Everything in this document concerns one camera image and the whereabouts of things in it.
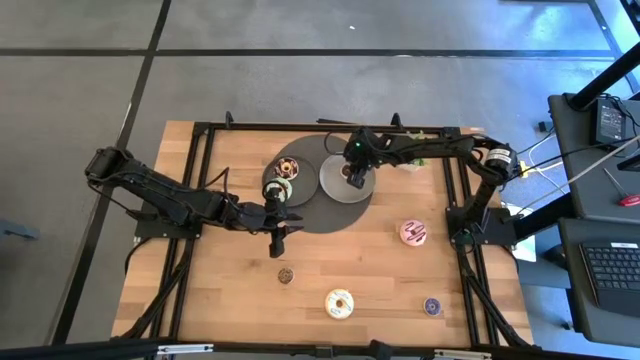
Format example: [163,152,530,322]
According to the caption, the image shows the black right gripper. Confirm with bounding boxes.
[342,128,379,190]

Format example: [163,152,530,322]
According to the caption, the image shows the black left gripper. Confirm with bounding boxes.
[234,188,305,259]

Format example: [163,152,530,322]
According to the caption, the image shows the large green frosted donut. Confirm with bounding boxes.
[263,177,294,204]

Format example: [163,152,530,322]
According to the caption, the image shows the large pink frosted donut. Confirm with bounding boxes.
[399,219,428,248]

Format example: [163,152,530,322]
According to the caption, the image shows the large yellow white donut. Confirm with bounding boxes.
[325,288,356,320]

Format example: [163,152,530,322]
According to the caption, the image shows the light grey plate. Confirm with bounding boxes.
[318,152,376,205]

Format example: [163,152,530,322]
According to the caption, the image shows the round dark grey placemat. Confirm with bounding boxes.
[263,133,374,235]

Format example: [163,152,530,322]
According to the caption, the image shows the dark grey plate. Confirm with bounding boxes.
[261,154,320,208]

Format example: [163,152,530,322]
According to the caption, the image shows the small green potted plant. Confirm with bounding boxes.
[399,130,430,174]

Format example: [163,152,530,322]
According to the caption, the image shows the white paper sheet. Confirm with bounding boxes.
[512,234,537,264]

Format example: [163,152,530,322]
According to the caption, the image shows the black side desk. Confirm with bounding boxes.
[548,92,640,349]

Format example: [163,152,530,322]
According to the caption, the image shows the black overhead rig crossbar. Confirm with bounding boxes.
[0,338,640,360]

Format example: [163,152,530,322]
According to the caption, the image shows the black power supply box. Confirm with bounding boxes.
[594,97,629,146]

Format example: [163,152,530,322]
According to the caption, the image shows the black diagonal pole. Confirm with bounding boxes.
[567,42,640,112]

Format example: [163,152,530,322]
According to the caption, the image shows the black laptop keyboard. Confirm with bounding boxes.
[579,241,640,319]

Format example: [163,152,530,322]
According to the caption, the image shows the black aluminium table frame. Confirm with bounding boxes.
[119,110,534,349]

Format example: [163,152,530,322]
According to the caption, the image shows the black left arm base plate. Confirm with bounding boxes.
[133,209,204,240]

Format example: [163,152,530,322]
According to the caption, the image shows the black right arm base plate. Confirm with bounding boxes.
[446,207,519,246]

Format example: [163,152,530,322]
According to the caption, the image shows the grey cable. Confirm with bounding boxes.
[529,134,640,204]

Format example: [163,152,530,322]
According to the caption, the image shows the red handled screwdriver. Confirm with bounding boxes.
[602,167,640,208]

